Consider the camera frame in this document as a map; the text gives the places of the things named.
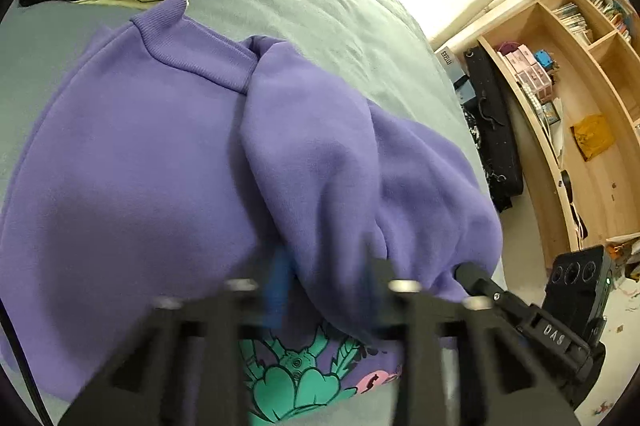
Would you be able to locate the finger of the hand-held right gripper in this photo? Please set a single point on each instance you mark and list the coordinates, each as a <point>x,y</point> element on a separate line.
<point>477,281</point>

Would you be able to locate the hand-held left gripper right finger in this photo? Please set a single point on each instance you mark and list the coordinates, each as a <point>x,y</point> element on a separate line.
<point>376,291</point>

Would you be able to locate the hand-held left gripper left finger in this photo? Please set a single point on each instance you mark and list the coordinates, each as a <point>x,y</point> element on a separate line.
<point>277,291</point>

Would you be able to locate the purple printed hoodie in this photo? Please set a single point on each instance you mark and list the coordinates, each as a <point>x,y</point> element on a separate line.
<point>150,156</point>

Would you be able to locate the wooden bookshelf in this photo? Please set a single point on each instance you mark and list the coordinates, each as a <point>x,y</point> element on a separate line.
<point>590,186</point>

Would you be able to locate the black instrument case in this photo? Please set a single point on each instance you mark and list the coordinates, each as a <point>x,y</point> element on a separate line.
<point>492,116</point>

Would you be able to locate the yellow cloth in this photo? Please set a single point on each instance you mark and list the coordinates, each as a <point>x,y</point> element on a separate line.
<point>592,137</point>

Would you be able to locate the grey-blue box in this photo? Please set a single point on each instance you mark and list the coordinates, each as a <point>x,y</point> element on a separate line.
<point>464,90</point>

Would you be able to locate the stack of pink boxes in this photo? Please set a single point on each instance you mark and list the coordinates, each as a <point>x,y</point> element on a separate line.
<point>525,69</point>

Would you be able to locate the white lettered box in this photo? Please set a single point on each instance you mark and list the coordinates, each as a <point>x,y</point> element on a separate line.
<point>446,62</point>

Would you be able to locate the blue toy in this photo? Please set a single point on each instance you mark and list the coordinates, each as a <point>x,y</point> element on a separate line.
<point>543,59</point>

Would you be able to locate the row of books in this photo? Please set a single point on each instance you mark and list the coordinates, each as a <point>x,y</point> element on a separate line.
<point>575,21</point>

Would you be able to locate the grey-blue bed blanket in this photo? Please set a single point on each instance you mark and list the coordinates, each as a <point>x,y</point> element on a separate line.
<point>325,6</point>

